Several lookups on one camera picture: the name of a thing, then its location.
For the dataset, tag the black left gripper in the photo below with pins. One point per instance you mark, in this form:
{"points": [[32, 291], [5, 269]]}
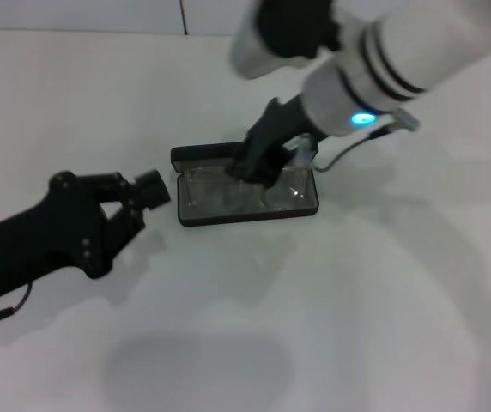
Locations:
{"points": [[48, 240]]}

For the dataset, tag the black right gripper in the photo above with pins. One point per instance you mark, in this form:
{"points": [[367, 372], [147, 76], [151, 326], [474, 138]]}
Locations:
{"points": [[280, 124]]}

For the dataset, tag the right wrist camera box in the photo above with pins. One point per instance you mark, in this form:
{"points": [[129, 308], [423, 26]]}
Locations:
{"points": [[284, 34]]}

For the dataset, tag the black glasses case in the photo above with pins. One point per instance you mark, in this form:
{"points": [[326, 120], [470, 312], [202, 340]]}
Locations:
{"points": [[245, 216]]}

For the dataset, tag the clear white glasses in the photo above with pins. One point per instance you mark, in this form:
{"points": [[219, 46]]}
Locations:
{"points": [[215, 193]]}

